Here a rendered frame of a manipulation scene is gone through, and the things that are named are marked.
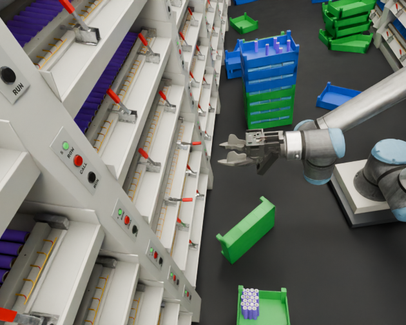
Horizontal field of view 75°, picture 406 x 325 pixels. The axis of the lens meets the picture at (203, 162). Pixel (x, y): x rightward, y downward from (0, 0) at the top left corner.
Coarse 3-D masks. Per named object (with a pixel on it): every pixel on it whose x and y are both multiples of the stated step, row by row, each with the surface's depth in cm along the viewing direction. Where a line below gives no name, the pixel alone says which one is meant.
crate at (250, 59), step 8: (288, 32) 154; (240, 40) 158; (264, 40) 159; (272, 40) 159; (280, 40) 159; (240, 48) 156; (248, 48) 162; (264, 48) 161; (272, 48) 160; (296, 48) 143; (248, 56) 159; (256, 56) 157; (264, 56) 146; (272, 56) 146; (280, 56) 146; (288, 56) 146; (296, 56) 147; (248, 64) 149; (256, 64) 150; (264, 64) 150
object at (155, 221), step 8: (176, 128) 113; (176, 136) 111; (176, 144) 110; (168, 160) 102; (168, 168) 100; (168, 176) 98; (160, 192) 93; (160, 200) 91; (160, 208) 89; (152, 224) 85; (160, 224) 87
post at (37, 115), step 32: (0, 32) 30; (32, 64) 34; (0, 96) 30; (32, 96) 34; (32, 128) 34; (64, 128) 39; (96, 160) 47; (32, 192) 41; (64, 192) 40; (96, 192) 46; (192, 288) 107; (192, 320) 115
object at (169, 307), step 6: (162, 300) 89; (168, 300) 88; (174, 300) 88; (162, 306) 88; (168, 306) 90; (174, 306) 90; (162, 312) 88; (168, 312) 89; (174, 312) 89; (162, 318) 87; (168, 318) 88; (174, 318) 88; (162, 324) 86; (168, 324) 87; (174, 324) 87
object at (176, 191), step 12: (192, 120) 119; (192, 132) 116; (180, 156) 107; (180, 168) 103; (180, 180) 100; (168, 192) 96; (180, 192) 97; (168, 216) 90; (168, 228) 88; (168, 240) 85; (168, 252) 81
